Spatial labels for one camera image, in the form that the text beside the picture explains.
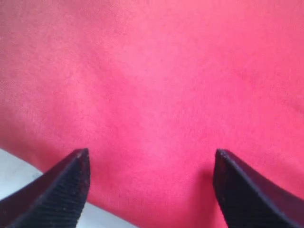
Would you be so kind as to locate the red tablecloth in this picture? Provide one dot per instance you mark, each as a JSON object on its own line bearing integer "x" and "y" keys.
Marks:
{"x": 152, "y": 88}

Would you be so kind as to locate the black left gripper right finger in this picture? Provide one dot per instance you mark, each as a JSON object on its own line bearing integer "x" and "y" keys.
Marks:
{"x": 247, "y": 199}

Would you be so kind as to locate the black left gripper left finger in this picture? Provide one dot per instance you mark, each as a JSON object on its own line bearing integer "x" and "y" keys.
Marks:
{"x": 54, "y": 200}

